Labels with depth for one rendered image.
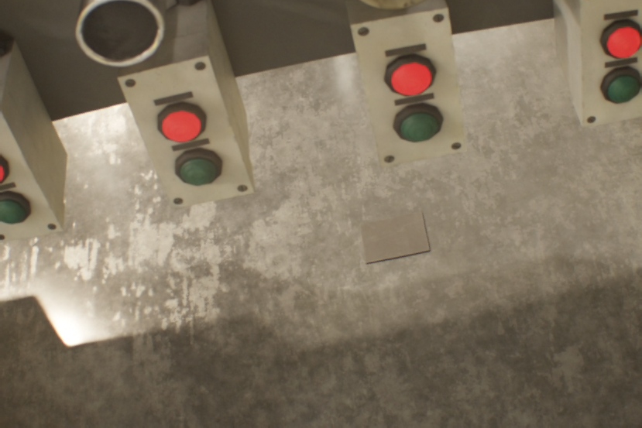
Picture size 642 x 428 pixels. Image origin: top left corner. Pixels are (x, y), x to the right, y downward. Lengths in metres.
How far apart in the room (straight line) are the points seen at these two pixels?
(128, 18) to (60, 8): 0.15
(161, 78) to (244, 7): 0.11
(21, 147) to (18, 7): 0.12
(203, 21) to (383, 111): 0.15
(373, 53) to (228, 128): 0.12
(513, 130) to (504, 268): 0.28
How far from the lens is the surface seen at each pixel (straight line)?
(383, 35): 0.72
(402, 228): 1.57
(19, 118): 0.81
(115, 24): 0.66
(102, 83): 0.86
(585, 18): 0.75
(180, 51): 0.74
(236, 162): 0.80
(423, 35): 0.73
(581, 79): 0.80
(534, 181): 1.61
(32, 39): 0.84
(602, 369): 1.41
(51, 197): 0.85
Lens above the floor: 1.22
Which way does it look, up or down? 47 degrees down
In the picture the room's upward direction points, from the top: 14 degrees counter-clockwise
